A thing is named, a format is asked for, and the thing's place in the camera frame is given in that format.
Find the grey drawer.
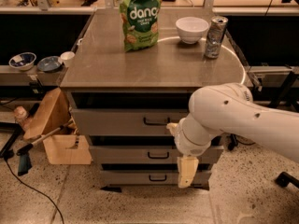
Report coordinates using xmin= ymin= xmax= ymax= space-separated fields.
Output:
xmin=99 ymin=170 xmax=213 ymax=187
xmin=88 ymin=145 xmax=224 ymax=165
xmin=72 ymin=109 xmax=187 ymax=136

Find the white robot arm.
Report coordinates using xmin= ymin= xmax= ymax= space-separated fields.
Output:
xmin=166 ymin=83 xmax=299 ymax=189

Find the grey bottom drawer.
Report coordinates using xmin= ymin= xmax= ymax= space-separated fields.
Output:
xmin=99 ymin=170 xmax=213 ymax=187

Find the grey top drawer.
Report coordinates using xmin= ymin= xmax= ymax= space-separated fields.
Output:
xmin=72 ymin=109 xmax=187 ymax=136

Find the black chair caster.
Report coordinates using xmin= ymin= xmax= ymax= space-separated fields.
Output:
xmin=275 ymin=172 xmax=299 ymax=188

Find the wooden box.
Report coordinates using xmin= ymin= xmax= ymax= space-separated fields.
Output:
xmin=43 ymin=134 xmax=92 ymax=165

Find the wooden board leaning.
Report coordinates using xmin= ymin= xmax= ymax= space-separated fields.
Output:
xmin=23 ymin=88 xmax=70 ymax=140

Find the silver drink can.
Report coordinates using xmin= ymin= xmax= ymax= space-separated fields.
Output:
xmin=205 ymin=16 xmax=228 ymax=59

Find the small white cup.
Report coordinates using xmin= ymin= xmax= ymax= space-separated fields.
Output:
xmin=60 ymin=51 xmax=75 ymax=67

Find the green dang chips bag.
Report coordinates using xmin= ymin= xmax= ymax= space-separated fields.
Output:
xmin=117 ymin=0 xmax=162 ymax=51

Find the blue grey plate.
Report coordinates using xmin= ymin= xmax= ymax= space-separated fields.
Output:
xmin=37 ymin=56 xmax=62 ymax=73

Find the blue white patterned bowl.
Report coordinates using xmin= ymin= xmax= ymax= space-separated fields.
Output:
xmin=8 ymin=52 xmax=36 ymax=71

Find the grabber tool with teal handle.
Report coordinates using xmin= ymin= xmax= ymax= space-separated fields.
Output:
xmin=17 ymin=119 xmax=74 ymax=176

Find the black floor cable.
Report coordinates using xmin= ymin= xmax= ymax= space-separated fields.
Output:
xmin=3 ymin=157 xmax=65 ymax=224

